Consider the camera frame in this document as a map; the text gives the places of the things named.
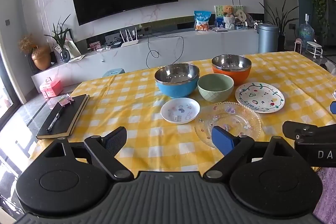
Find black pen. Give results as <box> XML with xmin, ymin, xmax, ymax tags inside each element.
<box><xmin>46</xmin><ymin>109</ymin><xmax>63</xmax><ymax>132</ymax></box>

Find pink crumpled wrapper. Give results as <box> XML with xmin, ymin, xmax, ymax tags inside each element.
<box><xmin>58</xmin><ymin>94</ymin><xmax>75</xmax><ymax>107</ymax></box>

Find dried yellow flowers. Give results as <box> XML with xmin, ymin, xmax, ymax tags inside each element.
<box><xmin>18</xmin><ymin>34</ymin><xmax>36</xmax><ymax>54</ymax></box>

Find white vine-print plate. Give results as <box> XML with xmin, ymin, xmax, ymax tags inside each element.
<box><xmin>235</xmin><ymin>81</ymin><xmax>285</xmax><ymax>114</ymax></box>

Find green picture book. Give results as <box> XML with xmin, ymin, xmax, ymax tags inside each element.
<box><xmin>214</xmin><ymin>5</ymin><xmax>244</xmax><ymax>28</ymax></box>

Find blue snack bag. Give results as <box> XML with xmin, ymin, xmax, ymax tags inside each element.
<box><xmin>194</xmin><ymin>10</ymin><xmax>211</xmax><ymax>31</ymax></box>

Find black notebook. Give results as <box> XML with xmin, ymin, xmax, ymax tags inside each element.
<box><xmin>36</xmin><ymin>94</ymin><xmax>90</xmax><ymax>140</ymax></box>

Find blue steel-lined bowl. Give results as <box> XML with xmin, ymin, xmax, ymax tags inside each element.
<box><xmin>154</xmin><ymin>63</ymin><xmax>200</xmax><ymax>98</ymax></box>

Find white marble television cabinet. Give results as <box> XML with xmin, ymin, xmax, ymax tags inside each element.
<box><xmin>31</xmin><ymin>28</ymin><xmax>263</xmax><ymax>86</ymax></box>

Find black power cable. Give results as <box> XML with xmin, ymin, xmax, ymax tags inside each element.
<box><xmin>146</xmin><ymin>30</ymin><xmax>184</xmax><ymax>69</ymax></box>

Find small white sticker-print plate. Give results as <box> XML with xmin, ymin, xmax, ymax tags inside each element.
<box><xmin>161</xmin><ymin>97</ymin><xmax>201</xmax><ymax>124</ymax></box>

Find purple fuzzy rug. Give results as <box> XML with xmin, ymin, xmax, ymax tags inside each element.
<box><xmin>312</xmin><ymin>168</ymin><xmax>336</xmax><ymax>224</ymax></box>

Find wooden fan ornament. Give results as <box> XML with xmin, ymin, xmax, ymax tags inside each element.
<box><xmin>235</xmin><ymin>9</ymin><xmax>248</xmax><ymax>26</ymax></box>

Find long-leaf potted plant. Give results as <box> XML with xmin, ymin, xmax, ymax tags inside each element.
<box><xmin>259</xmin><ymin>0</ymin><xmax>300</xmax><ymax>51</ymax></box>

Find silver round trash can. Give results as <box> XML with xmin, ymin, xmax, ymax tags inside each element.
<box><xmin>257</xmin><ymin>24</ymin><xmax>279</xmax><ymax>53</ymax></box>

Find green ceramic bowl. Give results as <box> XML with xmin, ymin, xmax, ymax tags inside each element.
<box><xmin>197</xmin><ymin>73</ymin><xmax>235</xmax><ymax>103</ymax></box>

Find clear glass printed plate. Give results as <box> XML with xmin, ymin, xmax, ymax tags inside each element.
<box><xmin>194</xmin><ymin>102</ymin><xmax>263</xmax><ymax>149</ymax></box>

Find yellow checked tablecloth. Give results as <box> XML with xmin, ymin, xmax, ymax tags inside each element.
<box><xmin>28</xmin><ymin>51</ymin><xmax>336</xmax><ymax>174</ymax></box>

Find blue water jug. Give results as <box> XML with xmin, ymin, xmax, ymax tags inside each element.
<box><xmin>298</xmin><ymin>14</ymin><xmax>315</xmax><ymax>46</ymax></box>

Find pink storage case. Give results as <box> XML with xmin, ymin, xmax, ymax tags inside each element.
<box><xmin>39</xmin><ymin>77</ymin><xmax>62</xmax><ymax>98</ymax></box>

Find gold round vase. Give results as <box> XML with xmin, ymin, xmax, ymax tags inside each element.
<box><xmin>31</xmin><ymin>46</ymin><xmax>51</xmax><ymax>71</ymax></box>

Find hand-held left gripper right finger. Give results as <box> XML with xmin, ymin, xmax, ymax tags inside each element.
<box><xmin>203</xmin><ymin>126</ymin><xmax>296</xmax><ymax>180</ymax></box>

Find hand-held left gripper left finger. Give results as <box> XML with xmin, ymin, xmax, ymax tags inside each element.
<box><xmin>43</xmin><ymin>126</ymin><xmax>134</xmax><ymax>181</ymax></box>

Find plant in blue glass vase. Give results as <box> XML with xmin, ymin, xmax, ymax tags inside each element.
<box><xmin>44</xmin><ymin>14</ymin><xmax>72</xmax><ymax>63</ymax></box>

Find white standing card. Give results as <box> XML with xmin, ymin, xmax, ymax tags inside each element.
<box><xmin>64</xmin><ymin>39</ymin><xmax>82</xmax><ymax>58</ymax></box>

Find orange steel-lined bowl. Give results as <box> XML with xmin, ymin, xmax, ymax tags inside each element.
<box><xmin>211</xmin><ymin>55</ymin><xmax>252</xmax><ymax>86</ymax></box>

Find light blue plastic stool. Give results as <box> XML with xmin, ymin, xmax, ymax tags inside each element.
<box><xmin>102</xmin><ymin>68</ymin><xmax>126</xmax><ymax>78</ymax></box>

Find white round stool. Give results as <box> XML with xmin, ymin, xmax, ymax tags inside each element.
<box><xmin>306</xmin><ymin>41</ymin><xmax>323</xmax><ymax>60</ymax></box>

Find white router with antennas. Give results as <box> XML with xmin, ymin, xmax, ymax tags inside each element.
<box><xmin>119</xmin><ymin>28</ymin><xmax>140</xmax><ymax>48</ymax></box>

